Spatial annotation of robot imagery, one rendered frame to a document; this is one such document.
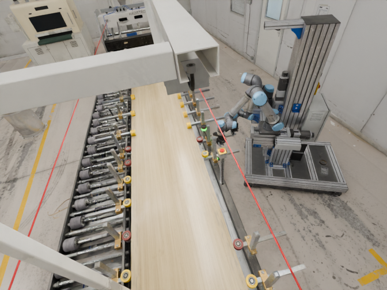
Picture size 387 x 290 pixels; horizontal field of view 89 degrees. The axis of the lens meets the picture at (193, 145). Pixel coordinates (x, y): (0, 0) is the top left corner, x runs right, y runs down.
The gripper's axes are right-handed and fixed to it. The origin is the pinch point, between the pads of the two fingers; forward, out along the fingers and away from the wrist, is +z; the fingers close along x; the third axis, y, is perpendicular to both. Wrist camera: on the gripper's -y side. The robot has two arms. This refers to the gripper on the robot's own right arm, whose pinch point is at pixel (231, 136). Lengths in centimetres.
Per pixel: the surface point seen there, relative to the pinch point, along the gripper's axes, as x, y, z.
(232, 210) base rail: -89, -32, 12
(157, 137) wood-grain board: 21, -92, -9
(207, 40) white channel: -138, -60, -165
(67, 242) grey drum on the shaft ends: -85, -184, -6
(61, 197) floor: 35, -267, 78
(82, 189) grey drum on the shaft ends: -29, -181, -4
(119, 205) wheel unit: -62, -139, -6
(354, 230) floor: -121, 110, 84
